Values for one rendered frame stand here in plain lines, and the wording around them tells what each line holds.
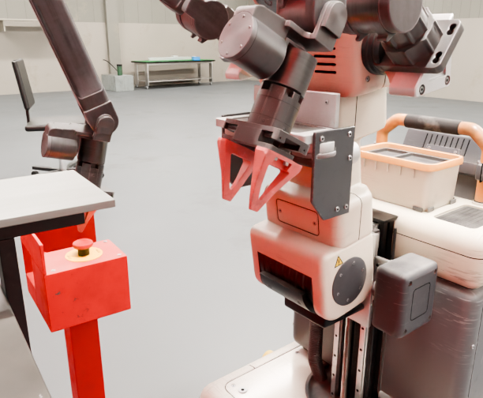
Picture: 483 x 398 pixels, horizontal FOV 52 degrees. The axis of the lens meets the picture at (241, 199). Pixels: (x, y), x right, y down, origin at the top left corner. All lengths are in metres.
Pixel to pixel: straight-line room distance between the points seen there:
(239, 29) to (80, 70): 0.48
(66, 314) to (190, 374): 1.02
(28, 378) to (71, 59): 0.63
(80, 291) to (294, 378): 0.72
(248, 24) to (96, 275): 0.61
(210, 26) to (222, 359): 1.36
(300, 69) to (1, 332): 0.46
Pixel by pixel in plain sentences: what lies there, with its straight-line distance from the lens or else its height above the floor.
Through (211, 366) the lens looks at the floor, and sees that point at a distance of 2.01.
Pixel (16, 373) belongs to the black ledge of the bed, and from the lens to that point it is 0.56.
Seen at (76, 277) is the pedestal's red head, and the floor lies 0.76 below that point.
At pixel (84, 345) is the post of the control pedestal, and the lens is 1.16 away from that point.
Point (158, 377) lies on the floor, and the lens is 1.98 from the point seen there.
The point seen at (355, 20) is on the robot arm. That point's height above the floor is 1.21.
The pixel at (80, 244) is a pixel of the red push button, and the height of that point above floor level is 0.81.
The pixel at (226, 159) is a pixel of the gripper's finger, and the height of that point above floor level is 1.04.
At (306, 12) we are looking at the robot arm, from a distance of 0.64.
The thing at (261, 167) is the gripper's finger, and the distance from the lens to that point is 0.58.
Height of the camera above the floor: 1.19
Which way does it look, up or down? 18 degrees down
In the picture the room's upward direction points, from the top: straight up
